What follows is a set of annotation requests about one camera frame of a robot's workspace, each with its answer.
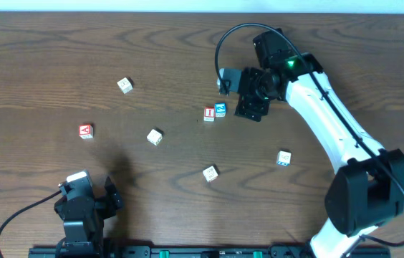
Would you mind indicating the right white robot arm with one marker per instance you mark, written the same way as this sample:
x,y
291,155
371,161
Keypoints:
x,y
368,188

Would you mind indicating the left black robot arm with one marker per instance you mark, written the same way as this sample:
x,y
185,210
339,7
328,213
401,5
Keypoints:
x,y
84,236

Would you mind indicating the white block blue edge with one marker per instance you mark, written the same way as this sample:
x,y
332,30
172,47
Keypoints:
x,y
283,158

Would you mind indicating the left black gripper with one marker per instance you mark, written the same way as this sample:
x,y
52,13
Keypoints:
x,y
107,202

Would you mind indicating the white block lower centre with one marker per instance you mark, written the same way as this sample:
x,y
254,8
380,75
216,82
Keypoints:
x,y
210,174

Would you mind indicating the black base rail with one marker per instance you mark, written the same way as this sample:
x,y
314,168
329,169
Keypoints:
x,y
276,251

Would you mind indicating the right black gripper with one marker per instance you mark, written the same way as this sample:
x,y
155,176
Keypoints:
x,y
251,99

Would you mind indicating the red letter I block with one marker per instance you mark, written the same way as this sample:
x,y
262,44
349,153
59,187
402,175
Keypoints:
x,y
209,114

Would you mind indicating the blue number 2 block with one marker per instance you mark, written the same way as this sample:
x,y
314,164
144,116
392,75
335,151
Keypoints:
x,y
220,110

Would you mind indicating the white block upper left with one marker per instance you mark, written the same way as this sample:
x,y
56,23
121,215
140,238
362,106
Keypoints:
x,y
125,85

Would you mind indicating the red letter A block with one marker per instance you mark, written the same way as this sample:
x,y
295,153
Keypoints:
x,y
86,131

